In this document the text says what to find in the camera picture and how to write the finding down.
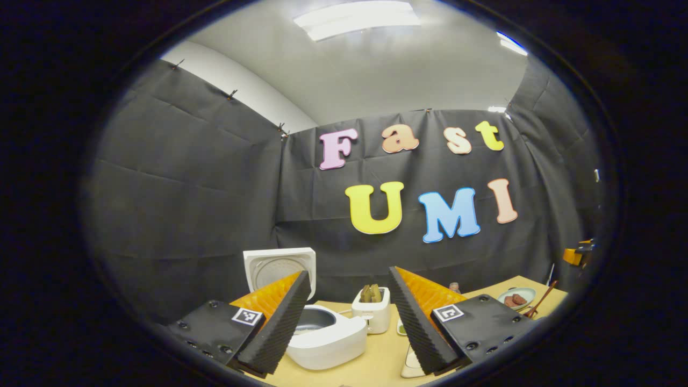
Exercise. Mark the brown sausage piece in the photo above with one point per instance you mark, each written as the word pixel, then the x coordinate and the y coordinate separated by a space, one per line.
pixel 520 299
pixel 509 301

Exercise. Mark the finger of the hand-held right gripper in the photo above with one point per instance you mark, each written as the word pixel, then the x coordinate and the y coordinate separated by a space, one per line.
pixel 574 256

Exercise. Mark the black backdrop cloth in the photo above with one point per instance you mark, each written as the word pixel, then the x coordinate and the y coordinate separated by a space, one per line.
pixel 204 188

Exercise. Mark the brown bread slice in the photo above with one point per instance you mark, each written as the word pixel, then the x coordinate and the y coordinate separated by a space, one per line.
pixel 365 294
pixel 376 293

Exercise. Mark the large ceiling light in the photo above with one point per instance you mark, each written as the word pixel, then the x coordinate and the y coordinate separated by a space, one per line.
pixel 355 19

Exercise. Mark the white rice cooker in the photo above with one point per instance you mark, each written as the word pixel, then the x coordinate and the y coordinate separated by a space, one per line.
pixel 333 344

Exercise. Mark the white toaster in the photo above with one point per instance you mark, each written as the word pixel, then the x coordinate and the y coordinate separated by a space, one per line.
pixel 373 317

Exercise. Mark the clear plastic bottle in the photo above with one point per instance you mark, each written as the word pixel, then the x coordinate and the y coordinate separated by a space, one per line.
pixel 454 288

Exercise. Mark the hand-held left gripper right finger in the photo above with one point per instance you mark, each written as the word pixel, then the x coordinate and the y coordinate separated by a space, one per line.
pixel 419 328

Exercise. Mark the pale green plate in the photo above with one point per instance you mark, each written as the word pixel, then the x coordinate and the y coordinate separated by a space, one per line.
pixel 527 293

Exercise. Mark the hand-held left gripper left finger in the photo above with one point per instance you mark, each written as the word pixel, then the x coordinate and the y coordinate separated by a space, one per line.
pixel 282 328

